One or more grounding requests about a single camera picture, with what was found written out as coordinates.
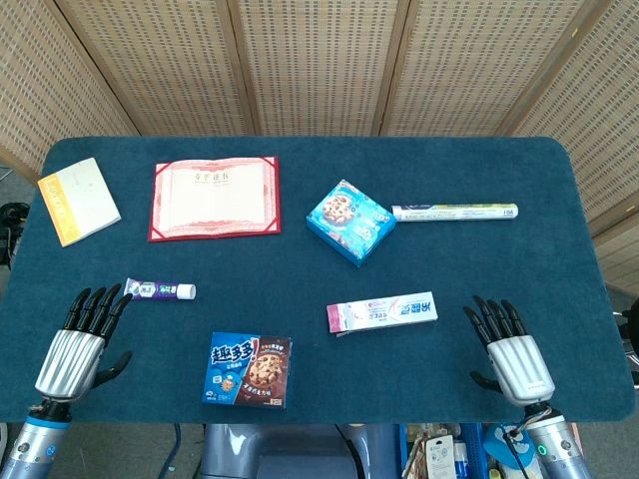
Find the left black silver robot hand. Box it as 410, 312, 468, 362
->
33, 282, 134, 403

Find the light blue cookie box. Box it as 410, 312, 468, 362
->
305, 179, 397, 268

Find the dark teal table mat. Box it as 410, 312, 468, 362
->
0, 136, 636, 425

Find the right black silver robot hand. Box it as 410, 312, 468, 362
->
462, 294, 556, 405

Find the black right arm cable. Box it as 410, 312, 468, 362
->
502, 427, 531, 473

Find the purple white tube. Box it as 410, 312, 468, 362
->
123, 277, 197, 301

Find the black equipment beside table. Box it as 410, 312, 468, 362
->
0, 201, 32, 270

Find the blue plastic crate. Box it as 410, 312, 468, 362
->
398, 422, 489, 479

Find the grey-blue robot torso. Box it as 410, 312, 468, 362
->
199, 422, 400, 479

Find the yellow white book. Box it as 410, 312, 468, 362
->
37, 157, 123, 248

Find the white carded package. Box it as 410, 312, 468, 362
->
416, 434, 456, 479

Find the white pink toothpaste box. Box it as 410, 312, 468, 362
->
325, 291, 440, 339

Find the red certificate folder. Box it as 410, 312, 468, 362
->
147, 155, 284, 243

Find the blue brown cookie box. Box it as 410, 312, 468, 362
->
201, 331, 294, 410

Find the long white wrap roll box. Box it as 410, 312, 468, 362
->
390, 202, 520, 223

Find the blue white flat item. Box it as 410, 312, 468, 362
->
481, 423, 538, 470

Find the woven wooden folding screen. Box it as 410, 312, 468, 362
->
0, 0, 639, 295

